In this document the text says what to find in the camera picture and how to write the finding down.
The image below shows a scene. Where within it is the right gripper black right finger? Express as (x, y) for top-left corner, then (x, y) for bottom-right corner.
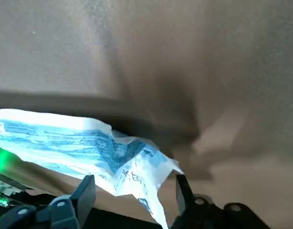
(169, 174), (271, 229)

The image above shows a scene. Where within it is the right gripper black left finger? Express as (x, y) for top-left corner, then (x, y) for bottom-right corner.
(0, 175), (97, 229)

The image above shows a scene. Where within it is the new mask packet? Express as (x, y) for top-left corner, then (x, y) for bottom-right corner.
(0, 108), (185, 229)

